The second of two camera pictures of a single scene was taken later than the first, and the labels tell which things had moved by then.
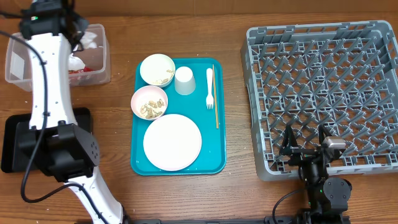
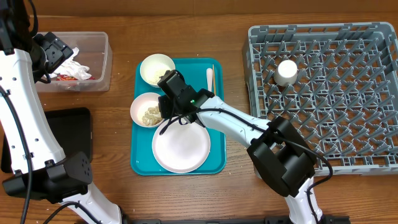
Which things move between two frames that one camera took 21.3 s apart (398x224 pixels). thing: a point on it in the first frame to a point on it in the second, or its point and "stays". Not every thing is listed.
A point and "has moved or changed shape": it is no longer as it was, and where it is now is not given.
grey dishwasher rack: [342, 75] stays
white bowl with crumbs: [157, 70] stays
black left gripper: [79, 22] to [56, 50]
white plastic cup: [185, 82] to [286, 73]
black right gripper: [288, 147] to [163, 100]
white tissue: [87, 42] has moved or changed shape
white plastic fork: [209, 99] stays
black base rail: [238, 221] stays
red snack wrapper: [85, 69] to [68, 78]
